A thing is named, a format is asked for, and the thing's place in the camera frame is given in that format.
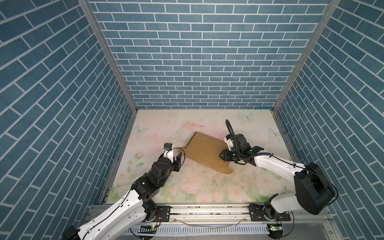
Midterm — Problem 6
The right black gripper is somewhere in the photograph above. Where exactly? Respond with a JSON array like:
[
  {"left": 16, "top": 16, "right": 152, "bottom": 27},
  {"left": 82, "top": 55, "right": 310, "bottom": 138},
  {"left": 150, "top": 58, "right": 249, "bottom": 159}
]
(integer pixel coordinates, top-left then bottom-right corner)
[{"left": 217, "top": 148, "right": 242, "bottom": 161}]

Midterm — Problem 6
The brown cardboard box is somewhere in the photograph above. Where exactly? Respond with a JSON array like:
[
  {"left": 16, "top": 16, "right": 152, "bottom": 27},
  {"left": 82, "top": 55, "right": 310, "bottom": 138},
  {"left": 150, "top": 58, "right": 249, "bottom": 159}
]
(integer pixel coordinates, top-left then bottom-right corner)
[{"left": 184, "top": 133, "right": 233, "bottom": 175}]

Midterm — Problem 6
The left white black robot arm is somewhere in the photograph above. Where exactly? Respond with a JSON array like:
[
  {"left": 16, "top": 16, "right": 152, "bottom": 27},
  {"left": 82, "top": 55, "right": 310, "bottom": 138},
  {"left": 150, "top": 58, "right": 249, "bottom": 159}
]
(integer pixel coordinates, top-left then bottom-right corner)
[{"left": 62, "top": 150, "right": 185, "bottom": 240}]

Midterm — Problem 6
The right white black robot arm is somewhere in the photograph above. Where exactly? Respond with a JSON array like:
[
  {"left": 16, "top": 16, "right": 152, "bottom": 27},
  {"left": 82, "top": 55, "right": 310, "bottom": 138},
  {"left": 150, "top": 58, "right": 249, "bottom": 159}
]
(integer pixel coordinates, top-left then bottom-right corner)
[{"left": 220, "top": 134, "right": 338, "bottom": 221}]

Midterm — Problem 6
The floral table mat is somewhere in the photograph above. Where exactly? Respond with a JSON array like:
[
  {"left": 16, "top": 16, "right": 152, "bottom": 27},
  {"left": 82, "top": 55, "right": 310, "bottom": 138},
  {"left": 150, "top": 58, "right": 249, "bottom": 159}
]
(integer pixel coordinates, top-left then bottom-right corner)
[{"left": 107, "top": 110, "right": 294, "bottom": 204}]

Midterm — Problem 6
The left green circuit board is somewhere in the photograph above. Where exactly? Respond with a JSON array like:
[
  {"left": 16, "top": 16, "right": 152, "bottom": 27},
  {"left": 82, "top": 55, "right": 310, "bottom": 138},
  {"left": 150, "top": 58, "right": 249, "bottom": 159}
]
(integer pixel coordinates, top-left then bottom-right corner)
[{"left": 138, "top": 226, "right": 158, "bottom": 235}]

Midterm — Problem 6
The green circuit board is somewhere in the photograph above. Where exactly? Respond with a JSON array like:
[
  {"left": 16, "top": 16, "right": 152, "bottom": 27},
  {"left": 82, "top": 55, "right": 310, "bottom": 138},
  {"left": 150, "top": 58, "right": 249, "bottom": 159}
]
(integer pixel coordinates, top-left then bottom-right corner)
[
  {"left": 268, "top": 224, "right": 284, "bottom": 232},
  {"left": 138, "top": 226, "right": 158, "bottom": 235}
]

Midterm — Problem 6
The right green circuit board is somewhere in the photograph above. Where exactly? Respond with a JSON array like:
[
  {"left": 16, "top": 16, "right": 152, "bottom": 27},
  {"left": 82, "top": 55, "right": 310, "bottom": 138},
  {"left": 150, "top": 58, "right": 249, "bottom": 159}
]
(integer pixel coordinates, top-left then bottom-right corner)
[{"left": 268, "top": 224, "right": 284, "bottom": 232}]

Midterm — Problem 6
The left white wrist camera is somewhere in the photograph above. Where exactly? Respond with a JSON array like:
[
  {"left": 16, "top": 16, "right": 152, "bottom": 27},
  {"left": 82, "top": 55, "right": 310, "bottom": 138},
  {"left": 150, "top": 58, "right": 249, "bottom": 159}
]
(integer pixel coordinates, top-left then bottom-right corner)
[{"left": 163, "top": 143, "right": 174, "bottom": 163}]

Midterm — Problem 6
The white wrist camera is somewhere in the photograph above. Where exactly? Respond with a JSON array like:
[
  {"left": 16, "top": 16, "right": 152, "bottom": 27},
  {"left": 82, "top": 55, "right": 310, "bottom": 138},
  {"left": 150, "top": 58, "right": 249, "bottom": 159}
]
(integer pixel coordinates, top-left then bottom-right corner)
[
  {"left": 163, "top": 143, "right": 174, "bottom": 163},
  {"left": 224, "top": 135, "right": 236, "bottom": 151}
]

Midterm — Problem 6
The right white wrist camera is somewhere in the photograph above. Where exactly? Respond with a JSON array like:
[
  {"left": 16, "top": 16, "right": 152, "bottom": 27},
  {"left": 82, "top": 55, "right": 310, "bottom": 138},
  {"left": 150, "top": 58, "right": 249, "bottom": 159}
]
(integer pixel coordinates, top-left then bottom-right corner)
[{"left": 224, "top": 135, "right": 236, "bottom": 151}]

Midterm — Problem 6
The right black camera cable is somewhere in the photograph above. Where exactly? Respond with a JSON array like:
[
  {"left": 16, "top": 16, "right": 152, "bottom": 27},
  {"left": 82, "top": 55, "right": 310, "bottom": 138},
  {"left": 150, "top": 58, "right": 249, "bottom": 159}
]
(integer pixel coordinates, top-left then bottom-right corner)
[{"left": 224, "top": 119, "right": 241, "bottom": 157}]

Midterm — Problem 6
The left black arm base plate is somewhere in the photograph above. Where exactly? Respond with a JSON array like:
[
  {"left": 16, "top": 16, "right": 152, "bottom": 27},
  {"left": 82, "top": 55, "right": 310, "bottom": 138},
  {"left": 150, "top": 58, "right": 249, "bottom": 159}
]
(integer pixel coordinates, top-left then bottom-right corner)
[{"left": 144, "top": 206, "right": 171, "bottom": 223}]

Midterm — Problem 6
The aluminium mounting rail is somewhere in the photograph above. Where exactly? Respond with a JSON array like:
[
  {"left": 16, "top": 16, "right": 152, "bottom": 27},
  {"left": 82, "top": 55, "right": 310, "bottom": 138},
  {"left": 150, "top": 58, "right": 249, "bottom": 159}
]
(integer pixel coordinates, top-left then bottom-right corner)
[{"left": 85, "top": 202, "right": 335, "bottom": 226}]

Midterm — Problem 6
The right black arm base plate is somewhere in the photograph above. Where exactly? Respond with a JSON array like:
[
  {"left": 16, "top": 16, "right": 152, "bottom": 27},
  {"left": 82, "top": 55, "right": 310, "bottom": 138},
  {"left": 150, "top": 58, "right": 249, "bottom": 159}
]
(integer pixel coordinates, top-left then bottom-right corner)
[{"left": 248, "top": 204, "right": 291, "bottom": 222}]

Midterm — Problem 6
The white slotted cable duct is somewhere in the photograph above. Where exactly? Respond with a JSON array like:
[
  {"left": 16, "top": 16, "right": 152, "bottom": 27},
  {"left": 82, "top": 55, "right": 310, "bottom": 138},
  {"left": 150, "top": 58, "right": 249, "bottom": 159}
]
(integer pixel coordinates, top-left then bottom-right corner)
[{"left": 123, "top": 224, "right": 270, "bottom": 237}]

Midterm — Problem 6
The right aluminium corner post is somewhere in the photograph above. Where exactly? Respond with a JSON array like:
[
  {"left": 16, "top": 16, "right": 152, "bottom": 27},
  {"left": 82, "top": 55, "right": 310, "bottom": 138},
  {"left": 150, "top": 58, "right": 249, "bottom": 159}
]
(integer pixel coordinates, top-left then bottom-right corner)
[{"left": 272, "top": 0, "right": 341, "bottom": 115}]

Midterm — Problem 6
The aluminium corner post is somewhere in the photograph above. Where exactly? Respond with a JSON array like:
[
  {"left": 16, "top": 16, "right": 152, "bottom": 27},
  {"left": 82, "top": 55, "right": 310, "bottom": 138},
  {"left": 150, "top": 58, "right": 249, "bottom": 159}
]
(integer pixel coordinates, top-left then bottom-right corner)
[
  {"left": 78, "top": 0, "right": 138, "bottom": 114},
  {"left": 272, "top": 0, "right": 341, "bottom": 115}
]

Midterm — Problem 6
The left aluminium corner post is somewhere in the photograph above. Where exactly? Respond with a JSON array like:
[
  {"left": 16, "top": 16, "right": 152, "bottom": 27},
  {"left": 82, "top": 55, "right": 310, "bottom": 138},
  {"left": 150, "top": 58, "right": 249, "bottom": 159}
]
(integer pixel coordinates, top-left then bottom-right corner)
[{"left": 78, "top": 0, "right": 138, "bottom": 114}]

